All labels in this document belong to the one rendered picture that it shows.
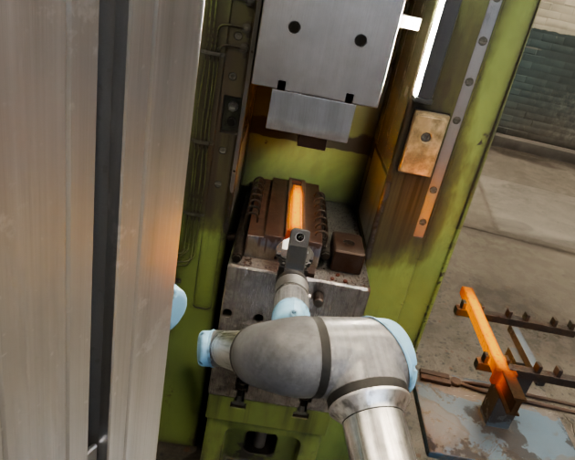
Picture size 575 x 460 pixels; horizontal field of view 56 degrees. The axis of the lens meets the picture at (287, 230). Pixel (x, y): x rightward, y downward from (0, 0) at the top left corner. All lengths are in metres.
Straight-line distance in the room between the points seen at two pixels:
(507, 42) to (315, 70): 0.50
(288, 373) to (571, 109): 7.09
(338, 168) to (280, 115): 0.59
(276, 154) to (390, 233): 0.50
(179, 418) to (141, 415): 1.84
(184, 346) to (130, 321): 1.66
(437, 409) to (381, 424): 0.78
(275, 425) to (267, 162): 0.85
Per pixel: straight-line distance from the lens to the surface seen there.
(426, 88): 1.42
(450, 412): 1.53
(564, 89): 7.59
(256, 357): 0.77
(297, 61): 1.27
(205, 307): 1.73
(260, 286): 1.42
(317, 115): 1.30
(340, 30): 1.26
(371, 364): 0.76
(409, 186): 1.53
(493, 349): 1.31
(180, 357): 1.86
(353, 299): 1.44
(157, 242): 0.16
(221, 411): 1.71
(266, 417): 1.72
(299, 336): 0.75
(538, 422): 1.65
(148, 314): 0.18
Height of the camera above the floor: 1.63
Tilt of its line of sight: 26 degrees down
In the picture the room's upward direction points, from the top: 12 degrees clockwise
